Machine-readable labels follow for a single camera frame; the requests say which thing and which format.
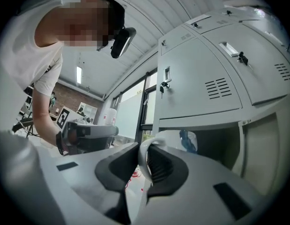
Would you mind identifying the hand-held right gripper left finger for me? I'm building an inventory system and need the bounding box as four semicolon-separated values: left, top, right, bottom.
38;142;140;225

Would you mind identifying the white enamel mug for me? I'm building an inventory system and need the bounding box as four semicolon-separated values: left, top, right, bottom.
137;129;199;184

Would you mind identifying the person's head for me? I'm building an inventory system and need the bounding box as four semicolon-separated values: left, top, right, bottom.
34;0;126;49

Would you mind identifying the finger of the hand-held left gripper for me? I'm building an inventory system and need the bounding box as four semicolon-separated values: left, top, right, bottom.
75;125;119;152

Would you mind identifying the black head-mounted camera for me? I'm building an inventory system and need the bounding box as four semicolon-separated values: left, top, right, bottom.
110;27;137;60

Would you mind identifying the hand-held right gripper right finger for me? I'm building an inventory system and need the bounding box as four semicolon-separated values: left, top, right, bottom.
135;143;274;225

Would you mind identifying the person's left forearm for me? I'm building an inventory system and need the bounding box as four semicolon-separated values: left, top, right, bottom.
32;85;63;150

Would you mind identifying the grey metal cabinet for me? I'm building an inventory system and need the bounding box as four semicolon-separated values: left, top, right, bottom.
153;6;290;196

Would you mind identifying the clear water jug red handle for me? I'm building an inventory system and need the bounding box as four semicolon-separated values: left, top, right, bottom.
104;108;119;126

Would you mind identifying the locker door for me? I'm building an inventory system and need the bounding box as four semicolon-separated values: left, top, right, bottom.
238;112;283;196

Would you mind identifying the white shelving unit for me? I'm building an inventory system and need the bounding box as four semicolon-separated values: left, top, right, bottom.
79;102;98;121

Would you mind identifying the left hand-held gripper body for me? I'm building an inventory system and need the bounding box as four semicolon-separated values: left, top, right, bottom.
57;106;93;156

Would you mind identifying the person's white shirt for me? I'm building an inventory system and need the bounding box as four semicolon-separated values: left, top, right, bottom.
0;0;63;96

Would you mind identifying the black wrist band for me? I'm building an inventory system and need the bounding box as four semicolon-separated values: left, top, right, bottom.
55;131;66;156

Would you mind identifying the black framed window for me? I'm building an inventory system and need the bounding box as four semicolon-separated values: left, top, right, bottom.
112;71;158;145

